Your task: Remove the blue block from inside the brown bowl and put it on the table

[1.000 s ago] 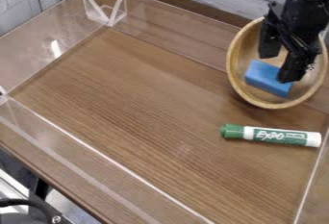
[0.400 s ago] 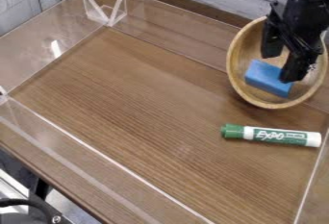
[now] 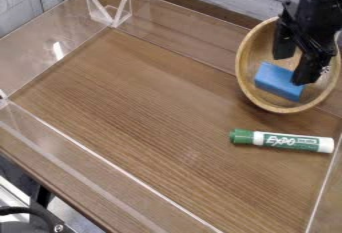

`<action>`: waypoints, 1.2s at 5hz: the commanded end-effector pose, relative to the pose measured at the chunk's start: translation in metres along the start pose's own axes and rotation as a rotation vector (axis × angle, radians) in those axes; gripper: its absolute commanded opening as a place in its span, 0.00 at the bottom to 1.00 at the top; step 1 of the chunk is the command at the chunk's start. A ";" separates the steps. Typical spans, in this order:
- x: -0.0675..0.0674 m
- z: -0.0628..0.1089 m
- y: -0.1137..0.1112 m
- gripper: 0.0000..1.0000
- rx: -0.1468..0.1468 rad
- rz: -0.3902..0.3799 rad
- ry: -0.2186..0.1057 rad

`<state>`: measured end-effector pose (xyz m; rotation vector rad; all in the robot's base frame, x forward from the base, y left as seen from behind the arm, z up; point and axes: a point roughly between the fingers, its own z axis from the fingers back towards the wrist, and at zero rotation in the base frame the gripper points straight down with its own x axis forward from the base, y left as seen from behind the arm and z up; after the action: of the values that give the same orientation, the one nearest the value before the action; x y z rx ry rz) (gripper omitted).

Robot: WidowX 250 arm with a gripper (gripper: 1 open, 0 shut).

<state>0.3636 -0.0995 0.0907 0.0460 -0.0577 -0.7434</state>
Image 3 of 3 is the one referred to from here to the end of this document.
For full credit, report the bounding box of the green Expo marker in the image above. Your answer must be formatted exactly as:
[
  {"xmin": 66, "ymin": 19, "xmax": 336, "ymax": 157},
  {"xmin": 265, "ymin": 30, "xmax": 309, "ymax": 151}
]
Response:
[{"xmin": 229, "ymin": 129, "xmax": 336, "ymax": 154}]

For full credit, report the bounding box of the brown wooden bowl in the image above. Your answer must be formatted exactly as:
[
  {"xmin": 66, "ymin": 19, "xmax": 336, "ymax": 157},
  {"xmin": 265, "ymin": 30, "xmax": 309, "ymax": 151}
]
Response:
[{"xmin": 236, "ymin": 17, "xmax": 342, "ymax": 117}]

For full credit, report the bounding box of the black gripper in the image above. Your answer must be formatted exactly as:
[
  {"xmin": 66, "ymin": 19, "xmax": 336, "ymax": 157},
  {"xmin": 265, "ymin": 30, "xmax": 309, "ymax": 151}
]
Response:
[{"xmin": 273, "ymin": 0, "xmax": 342, "ymax": 86}]

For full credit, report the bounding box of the black metal bracket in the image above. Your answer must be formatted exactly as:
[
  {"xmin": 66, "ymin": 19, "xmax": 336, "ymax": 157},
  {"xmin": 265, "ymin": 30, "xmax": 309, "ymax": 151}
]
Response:
[{"xmin": 43, "ymin": 211, "xmax": 77, "ymax": 233}]

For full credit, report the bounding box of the black cable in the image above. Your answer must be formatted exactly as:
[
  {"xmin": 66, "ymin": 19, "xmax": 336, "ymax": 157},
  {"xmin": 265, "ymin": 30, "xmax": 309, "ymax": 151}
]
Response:
[{"xmin": 0, "ymin": 205, "xmax": 49, "ymax": 233}]

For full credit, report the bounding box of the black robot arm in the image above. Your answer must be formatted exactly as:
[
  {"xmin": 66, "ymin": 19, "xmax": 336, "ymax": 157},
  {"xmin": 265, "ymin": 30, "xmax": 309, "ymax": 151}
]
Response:
[{"xmin": 273, "ymin": 0, "xmax": 342, "ymax": 86}]

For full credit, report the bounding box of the blue foam block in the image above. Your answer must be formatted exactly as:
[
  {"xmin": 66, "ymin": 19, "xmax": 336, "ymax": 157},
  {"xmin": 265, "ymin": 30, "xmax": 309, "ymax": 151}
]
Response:
[{"xmin": 254, "ymin": 62, "xmax": 305, "ymax": 102}]

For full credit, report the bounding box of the clear acrylic tray wall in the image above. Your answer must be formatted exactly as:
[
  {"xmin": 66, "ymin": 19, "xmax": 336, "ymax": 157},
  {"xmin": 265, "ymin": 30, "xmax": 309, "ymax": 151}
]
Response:
[{"xmin": 0, "ymin": 0, "xmax": 342, "ymax": 233}]

